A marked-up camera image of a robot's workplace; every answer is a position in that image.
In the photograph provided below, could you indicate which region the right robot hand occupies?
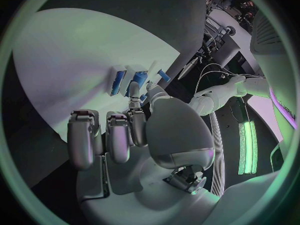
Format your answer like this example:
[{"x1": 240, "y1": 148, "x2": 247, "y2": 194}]
[{"x1": 66, "y1": 80, "x2": 222, "y2": 225}]

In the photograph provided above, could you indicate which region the white task board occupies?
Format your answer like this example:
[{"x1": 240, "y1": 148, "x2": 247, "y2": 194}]
[{"x1": 12, "y1": 7, "x2": 182, "y2": 144}]

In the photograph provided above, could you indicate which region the blue peg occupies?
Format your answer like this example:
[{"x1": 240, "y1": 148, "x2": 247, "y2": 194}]
[{"x1": 156, "y1": 69, "x2": 171, "y2": 83}]

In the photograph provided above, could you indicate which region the blue cylinder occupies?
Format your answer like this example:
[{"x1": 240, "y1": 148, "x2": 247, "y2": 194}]
[{"x1": 125, "y1": 70, "x2": 149, "y2": 98}]

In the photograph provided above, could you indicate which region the glowing light bar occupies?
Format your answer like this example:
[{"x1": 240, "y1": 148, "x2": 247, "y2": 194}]
[{"x1": 237, "y1": 118, "x2": 259, "y2": 176}]

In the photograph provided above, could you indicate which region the blue block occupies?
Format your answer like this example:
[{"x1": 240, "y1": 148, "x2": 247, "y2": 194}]
[{"x1": 109, "y1": 70, "x2": 128, "y2": 97}]

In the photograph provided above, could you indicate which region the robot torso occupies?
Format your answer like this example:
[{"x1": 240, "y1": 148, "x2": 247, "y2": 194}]
[{"x1": 248, "y1": 9, "x2": 300, "y2": 173}]

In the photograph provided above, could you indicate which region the braided grey cable sleeve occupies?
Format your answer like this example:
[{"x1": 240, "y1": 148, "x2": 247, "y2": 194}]
[{"x1": 208, "y1": 111, "x2": 227, "y2": 198}]

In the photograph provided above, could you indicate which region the white cable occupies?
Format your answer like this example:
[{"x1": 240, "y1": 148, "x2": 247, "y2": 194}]
[
  {"x1": 193, "y1": 71, "x2": 239, "y2": 95},
  {"x1": 201, "y1": 63, "x2": 265, "y2": 79}
]

